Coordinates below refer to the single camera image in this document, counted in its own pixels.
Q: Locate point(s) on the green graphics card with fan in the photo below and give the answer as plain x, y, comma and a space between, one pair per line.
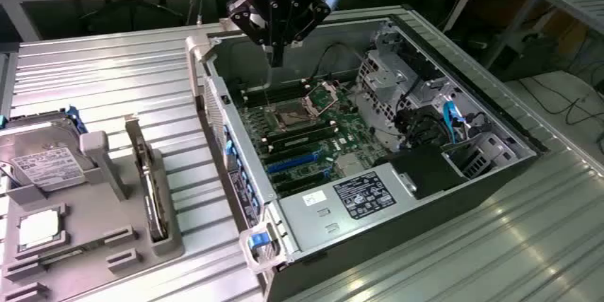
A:
154, 203

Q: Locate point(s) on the open black PC case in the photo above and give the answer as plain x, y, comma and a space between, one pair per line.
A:
246, 51

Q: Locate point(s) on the metal socket cover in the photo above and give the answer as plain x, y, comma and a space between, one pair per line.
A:
328, 86

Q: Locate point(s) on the black RAM slot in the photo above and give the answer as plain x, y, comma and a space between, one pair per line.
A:
298, 134
274, 90
302, 128
279, 98

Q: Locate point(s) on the thin metal locking lever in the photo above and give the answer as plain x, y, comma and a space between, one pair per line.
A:
267, 95

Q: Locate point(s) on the CPU socket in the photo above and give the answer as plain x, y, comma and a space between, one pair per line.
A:
290, 116

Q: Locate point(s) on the green motherboard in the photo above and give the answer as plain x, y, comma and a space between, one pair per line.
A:
350, 128

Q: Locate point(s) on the green RAM stick with clips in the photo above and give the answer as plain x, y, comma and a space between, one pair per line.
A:
298, 142

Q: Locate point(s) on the blue slot latch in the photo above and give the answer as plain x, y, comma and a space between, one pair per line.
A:
244, 177
239, 166
230, 150
256, 204
251, 189

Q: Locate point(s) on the long black expansion slot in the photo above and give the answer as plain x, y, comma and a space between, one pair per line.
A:
292, 157
307, 189
302, 181

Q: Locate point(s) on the blue expansion slot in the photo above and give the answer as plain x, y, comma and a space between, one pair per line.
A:
290, 164

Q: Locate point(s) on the silver chipset heatsink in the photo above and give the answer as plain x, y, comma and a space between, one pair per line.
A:
350, 165

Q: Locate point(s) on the blue disk carrier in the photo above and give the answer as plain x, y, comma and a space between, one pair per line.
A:
75, 118

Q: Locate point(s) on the black box device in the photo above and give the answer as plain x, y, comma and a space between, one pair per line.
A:
528, 54

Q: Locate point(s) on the black plastic air shroud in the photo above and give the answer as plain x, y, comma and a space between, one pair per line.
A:
424, 171

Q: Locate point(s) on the perforated metal drive cage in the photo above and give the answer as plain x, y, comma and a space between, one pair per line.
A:
495, 150

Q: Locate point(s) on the metal slat rack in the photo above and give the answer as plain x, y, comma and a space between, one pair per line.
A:
575, 1

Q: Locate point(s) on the grey power supply with label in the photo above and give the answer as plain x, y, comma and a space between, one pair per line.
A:
320, 224

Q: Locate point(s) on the silver hard disk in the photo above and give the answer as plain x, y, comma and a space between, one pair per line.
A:
43, 160

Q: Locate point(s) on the blue case latch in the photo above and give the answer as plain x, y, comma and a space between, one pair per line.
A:
259, 240

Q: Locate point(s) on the grey parts rack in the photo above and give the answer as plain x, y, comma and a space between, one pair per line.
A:
94, 217

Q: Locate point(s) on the silver CPU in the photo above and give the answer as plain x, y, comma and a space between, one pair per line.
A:
40, 227

